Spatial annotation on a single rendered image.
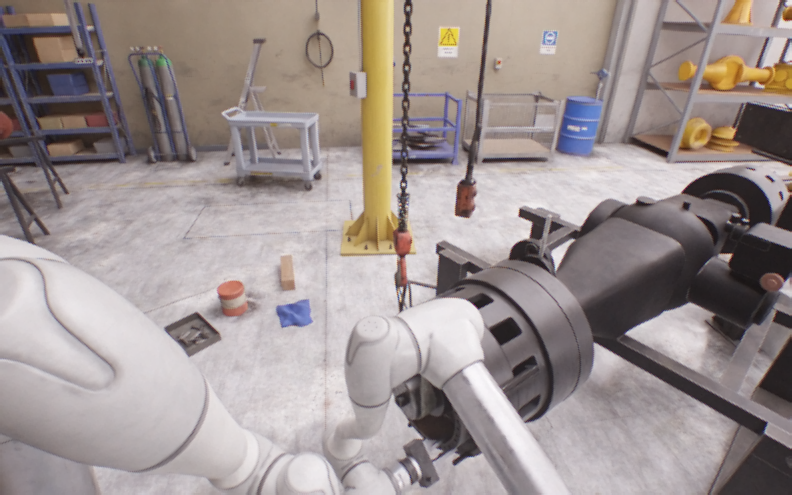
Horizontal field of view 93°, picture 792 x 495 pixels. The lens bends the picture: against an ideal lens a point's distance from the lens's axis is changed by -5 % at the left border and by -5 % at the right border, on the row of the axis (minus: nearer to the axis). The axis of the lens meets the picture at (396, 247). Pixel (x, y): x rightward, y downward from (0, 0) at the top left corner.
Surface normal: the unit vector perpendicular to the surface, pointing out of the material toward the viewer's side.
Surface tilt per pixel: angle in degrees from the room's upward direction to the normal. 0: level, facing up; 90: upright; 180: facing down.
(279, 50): 90
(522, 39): 90
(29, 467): 86
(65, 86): 90
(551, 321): 36
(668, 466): 0
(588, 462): 0
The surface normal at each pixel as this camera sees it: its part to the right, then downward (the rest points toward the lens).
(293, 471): -0.09, -0.82
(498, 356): 0.37, -0.41
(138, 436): 0.73, 0.44
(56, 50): 0.15, 0.49
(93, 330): 0.91, -0.26
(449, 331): 0.25, -0.58
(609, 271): -0.36, -0.65
